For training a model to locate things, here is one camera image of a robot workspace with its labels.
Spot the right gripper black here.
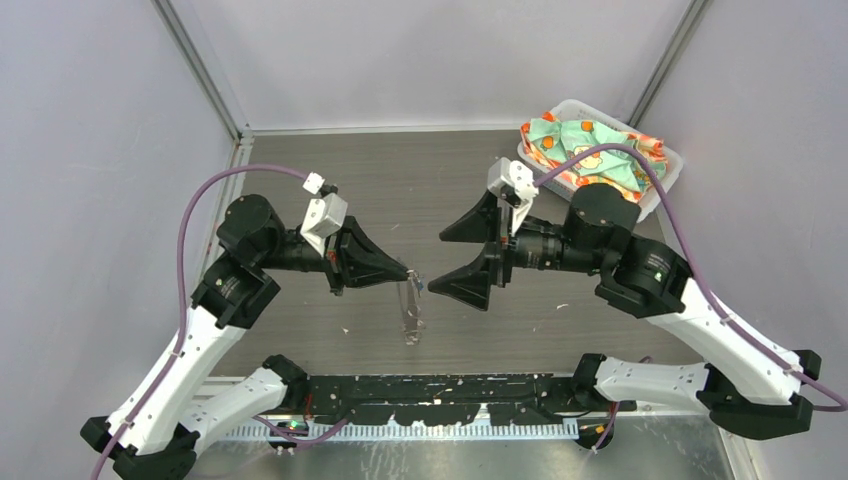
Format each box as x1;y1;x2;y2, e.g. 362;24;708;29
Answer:
426;186;605;307

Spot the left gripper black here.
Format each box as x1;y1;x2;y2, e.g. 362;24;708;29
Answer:
257;214;409;295

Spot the blue capped key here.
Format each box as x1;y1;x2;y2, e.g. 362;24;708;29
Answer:
411;272;425;293

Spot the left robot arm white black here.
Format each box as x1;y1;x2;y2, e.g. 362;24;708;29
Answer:
81;193;409;479

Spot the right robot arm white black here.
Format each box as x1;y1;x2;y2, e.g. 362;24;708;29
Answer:
428;184;821;440

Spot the colourful printed cloth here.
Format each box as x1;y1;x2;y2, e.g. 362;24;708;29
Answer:
520;111;670;203

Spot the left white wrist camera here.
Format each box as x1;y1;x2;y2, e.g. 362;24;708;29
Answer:
299;193;348;258

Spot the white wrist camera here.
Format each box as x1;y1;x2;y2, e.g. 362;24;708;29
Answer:
299;193;348;258
487;157;539;235

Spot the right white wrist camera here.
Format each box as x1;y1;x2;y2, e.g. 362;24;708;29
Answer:
487;157;539;235

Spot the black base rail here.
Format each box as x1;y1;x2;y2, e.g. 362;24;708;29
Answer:
280;373;613;426

